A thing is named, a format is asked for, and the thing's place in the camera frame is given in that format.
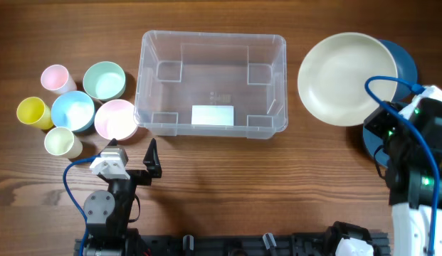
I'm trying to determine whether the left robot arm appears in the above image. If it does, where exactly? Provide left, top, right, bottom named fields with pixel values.
left=74, top=139, right=162, bottom=255

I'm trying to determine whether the yellow plastic cup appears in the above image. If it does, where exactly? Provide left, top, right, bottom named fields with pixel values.
left=16, top=97, right=53, bottom=130

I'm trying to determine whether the left blue cable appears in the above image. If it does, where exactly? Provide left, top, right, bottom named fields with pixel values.
left=62, top=154, right=102, bottom=256

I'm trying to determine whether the cream plastic cup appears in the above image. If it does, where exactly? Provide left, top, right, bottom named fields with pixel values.
left=44, top=127, right=83, bottom=159

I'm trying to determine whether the pink plastic cup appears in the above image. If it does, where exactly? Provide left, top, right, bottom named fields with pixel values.
left=41, top=64, right=77, bottom=95

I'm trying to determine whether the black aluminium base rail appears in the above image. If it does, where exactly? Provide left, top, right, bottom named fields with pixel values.
left=73, top=221, right=391, bottom=256

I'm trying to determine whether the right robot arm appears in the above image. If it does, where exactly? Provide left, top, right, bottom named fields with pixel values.
left=140, top=98, right=442, bottom=255

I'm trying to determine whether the cream plastic plate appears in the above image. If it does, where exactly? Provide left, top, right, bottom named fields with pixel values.
left=298, top=32, right=398, bottom=127

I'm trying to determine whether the right blue cable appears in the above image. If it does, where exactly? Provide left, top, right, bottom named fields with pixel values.
left=364, top=75, right=441, bottom=256

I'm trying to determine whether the clear plastic storage bin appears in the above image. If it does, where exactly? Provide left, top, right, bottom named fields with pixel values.
left=134, top=31, right=288, bottom=139

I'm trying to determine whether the blue cable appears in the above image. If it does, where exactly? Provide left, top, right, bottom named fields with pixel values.
left=62, top=154, right=102, bottom=256
left=364, top=75, right=441, bottom=256

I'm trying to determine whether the white label in bin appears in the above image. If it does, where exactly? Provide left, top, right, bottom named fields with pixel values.
left=191, top=105, right=234, bottom=126

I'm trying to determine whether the pink plastic bowl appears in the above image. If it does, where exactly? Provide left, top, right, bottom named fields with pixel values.
left=94, top=100, right=138, bottom=141

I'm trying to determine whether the dark blue plastic plate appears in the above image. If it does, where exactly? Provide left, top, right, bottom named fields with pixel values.
left=362, top=39, right=418, bottom=157

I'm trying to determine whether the light blue plastic bowl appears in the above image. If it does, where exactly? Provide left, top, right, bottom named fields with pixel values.
left=51, top=91, right=95, bottom=132

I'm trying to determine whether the mint green plastic bowl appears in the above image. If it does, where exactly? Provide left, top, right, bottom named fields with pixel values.
left=83, top=61, right=126, bottom=101

